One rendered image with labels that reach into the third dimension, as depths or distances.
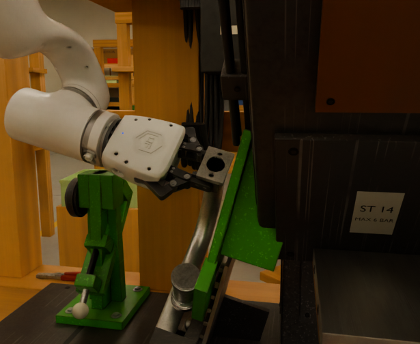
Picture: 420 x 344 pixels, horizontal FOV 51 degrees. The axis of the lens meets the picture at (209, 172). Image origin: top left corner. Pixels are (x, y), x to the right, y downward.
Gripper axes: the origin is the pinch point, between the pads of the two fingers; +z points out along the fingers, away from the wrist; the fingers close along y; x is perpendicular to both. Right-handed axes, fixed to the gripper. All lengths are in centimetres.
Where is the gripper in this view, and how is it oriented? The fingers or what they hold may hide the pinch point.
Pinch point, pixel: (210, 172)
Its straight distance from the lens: 63.9
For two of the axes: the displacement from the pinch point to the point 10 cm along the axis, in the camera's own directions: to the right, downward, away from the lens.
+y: 3.2, -7.8, 5.3
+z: 9.5, 2.9, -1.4
